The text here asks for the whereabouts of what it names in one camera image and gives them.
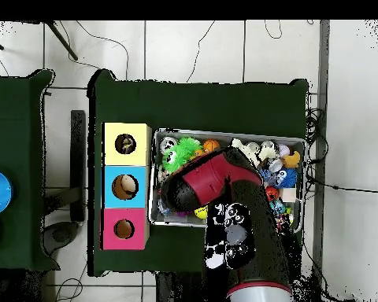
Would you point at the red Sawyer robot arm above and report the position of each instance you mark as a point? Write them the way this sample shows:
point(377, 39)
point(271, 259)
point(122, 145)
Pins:
point(214, 179)

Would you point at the wooden three-hole box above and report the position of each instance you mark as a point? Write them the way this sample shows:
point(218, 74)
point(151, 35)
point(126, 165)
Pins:
point(135, 157)

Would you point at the silver mesh bin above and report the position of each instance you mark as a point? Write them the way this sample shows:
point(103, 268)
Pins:
point(233, 133)

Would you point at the orange plastic toy brick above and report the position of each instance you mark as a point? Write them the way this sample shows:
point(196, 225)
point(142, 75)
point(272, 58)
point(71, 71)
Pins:
point(198, 153)

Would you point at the green spiky puffer toy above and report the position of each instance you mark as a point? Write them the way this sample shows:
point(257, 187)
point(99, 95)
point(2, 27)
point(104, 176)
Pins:
point(182, 151)

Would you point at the orange toy basketball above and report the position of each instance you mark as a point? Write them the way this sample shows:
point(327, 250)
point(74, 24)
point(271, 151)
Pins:
point(211, 145)

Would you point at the yellow smiley ball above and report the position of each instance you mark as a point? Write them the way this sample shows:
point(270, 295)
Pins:
point(201, 213)

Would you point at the blue globe ball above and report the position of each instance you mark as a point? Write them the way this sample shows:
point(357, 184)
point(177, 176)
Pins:
point(277, 206)

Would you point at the large blue spiky puffer toy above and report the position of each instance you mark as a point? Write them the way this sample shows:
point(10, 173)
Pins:
point(289, 179)

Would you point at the black standing panel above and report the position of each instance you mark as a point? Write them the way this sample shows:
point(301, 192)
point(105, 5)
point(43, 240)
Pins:
point(78, 157)

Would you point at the grey round floor stand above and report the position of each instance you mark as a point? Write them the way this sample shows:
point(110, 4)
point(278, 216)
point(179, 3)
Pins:
point(61, 234)

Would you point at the long black tripod leg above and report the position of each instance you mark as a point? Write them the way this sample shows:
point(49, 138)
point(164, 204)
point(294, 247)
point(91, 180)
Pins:
point(63, 42)

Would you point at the dark green side tablecloth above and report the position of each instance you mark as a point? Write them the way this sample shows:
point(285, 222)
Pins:
point(15, 125)

